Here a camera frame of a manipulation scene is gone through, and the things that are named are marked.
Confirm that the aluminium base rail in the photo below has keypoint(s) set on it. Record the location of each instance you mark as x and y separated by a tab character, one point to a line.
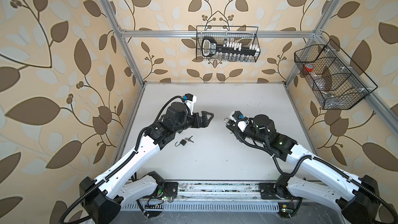
215	196

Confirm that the black padlock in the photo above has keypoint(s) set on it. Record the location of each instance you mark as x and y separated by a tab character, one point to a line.
229	122

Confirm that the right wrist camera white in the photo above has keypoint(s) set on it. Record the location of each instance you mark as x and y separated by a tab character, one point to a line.
240	120

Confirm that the black padlock front keys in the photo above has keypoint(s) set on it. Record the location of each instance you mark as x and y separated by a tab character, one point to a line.
184	141

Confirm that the clear plastic bag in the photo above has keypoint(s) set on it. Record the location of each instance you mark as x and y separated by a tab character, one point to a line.
332	99

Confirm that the black socket set holder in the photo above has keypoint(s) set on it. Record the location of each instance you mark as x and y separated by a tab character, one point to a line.
225	49

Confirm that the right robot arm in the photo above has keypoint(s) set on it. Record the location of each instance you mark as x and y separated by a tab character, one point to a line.
304	175

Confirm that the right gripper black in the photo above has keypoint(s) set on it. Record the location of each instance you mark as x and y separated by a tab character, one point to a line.
237	129

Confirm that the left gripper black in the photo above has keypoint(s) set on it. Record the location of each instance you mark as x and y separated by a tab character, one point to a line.
197	124

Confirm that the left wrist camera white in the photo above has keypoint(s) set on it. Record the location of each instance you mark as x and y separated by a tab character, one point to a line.
189	100

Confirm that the back wire basket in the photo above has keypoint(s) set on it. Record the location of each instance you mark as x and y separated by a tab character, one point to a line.
243	34

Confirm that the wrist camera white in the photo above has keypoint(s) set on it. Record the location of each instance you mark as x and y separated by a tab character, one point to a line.
240	120
189	100

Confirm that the side wire basket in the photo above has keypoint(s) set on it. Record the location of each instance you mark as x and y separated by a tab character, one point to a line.
335	70

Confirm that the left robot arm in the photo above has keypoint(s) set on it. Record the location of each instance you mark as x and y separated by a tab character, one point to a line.
102	197

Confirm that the red capped item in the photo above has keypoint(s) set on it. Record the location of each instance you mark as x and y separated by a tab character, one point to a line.
308	68

